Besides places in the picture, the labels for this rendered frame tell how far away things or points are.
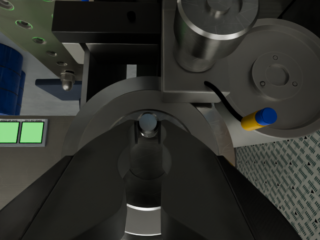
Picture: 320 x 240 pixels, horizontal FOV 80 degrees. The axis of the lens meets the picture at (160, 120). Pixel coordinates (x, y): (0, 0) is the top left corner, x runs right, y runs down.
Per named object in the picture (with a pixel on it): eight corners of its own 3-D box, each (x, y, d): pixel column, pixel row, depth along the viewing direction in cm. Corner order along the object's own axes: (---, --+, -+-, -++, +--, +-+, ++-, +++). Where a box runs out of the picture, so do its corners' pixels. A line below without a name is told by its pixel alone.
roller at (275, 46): (330, 18, 19) (355, 139, 17) (230, 98, 44) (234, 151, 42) (210, 16, 19) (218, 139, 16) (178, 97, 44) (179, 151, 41)
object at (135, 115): (93, 210, 13) (101, 106, 15) (100, 204, 15) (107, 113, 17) (199, 211, 14) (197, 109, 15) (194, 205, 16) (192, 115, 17)
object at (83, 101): (97, -55, 21) (85, 109, 17) (127, 57, 44) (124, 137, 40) (93, -55, 21) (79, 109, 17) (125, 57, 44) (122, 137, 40)
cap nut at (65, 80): (72, 72, 50) (70, 88, 49) (77, 77, 53) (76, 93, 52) (58, 71, 50) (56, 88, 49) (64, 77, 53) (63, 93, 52)
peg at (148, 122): (162, 129, 12) (140, 136, 12) (160, 135, 15) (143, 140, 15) (155, 108, 12) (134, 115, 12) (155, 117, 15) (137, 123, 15)
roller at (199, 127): (213, 87, 17) (227, 232, 14) (177, 130, 42) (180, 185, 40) (79, 90, 16) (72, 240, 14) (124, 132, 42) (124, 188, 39)
